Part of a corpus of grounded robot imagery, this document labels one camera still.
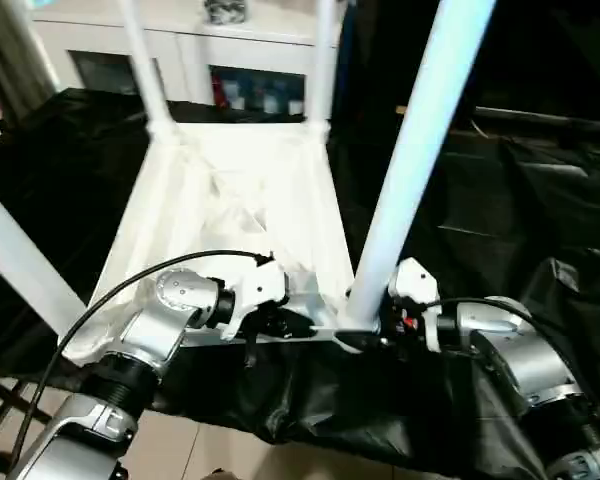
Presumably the white plastic table top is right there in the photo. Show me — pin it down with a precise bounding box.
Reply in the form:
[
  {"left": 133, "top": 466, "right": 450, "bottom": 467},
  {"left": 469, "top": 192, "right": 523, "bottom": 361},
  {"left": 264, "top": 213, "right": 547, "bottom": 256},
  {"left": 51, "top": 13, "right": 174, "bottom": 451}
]
[{"left": 61, "top": 118, "right": 382, "bottom": 370}]

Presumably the white plastic table leg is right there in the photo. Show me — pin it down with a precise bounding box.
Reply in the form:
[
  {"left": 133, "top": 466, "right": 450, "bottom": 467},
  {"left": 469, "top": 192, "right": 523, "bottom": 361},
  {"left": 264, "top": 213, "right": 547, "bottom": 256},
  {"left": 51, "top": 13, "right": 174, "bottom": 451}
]
[
  {"left": 306, "top": 0, "right": 340, "bottom": 135},
  {"left": 116, "top": 0, "right": 177, "bottom": 137},
  {"left": 0, "top": 176, "right": 90, "bottom": 337},
  {"left": 343, "top": 0, "right": 500, "bottom": 335}
]

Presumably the black mat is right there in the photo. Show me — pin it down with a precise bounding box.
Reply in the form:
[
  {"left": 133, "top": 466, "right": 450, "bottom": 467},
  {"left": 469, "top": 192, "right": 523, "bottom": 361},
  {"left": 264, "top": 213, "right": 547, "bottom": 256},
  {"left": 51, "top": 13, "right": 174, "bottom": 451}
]
[{"left": 0, "top": 87, "right": 600, "bottom": 480}]

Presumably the dark long metal bar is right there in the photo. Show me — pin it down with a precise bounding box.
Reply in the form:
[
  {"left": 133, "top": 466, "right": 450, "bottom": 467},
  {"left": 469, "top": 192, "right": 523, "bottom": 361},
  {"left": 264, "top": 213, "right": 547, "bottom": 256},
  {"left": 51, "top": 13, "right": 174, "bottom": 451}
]
[{"left": 473, "top": 104, "right": 600, "bottom": 133}]

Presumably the black case with brass label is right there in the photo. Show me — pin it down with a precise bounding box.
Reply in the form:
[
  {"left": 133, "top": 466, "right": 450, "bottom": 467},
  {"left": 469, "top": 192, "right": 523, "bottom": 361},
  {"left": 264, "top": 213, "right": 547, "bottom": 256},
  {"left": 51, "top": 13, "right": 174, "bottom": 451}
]
[{"left": 339, "top": 0, "right": 480, "bottom": 132}]

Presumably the white cabinet with glass doors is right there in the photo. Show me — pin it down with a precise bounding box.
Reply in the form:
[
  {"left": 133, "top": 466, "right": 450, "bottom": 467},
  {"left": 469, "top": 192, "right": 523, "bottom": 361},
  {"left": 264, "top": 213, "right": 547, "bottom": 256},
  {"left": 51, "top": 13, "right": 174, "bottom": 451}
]
[{"left": 29, "top": 0, "right": 345, "bottom": 120}]

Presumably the dark grey curtain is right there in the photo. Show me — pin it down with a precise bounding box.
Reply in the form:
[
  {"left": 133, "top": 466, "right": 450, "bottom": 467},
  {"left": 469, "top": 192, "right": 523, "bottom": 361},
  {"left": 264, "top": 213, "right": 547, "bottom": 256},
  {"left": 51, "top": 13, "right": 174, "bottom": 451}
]
[{"left": 0, "top": 0, "right": 60, "bottom": 122}]

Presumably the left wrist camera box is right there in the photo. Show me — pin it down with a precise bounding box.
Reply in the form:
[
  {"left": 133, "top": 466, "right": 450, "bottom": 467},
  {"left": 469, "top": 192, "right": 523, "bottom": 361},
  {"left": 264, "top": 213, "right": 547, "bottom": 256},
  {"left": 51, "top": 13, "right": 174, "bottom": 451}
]
[{"left": 221, "top": 253, "right": 292, "bottom": 345}]

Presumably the black metal folding frame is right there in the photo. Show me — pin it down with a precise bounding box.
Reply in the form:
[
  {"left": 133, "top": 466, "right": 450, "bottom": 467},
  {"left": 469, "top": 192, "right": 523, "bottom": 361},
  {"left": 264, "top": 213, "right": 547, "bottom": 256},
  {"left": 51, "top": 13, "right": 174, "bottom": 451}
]
[{"left": 0, "top": 368, "right": 52, "bottom": 452}]

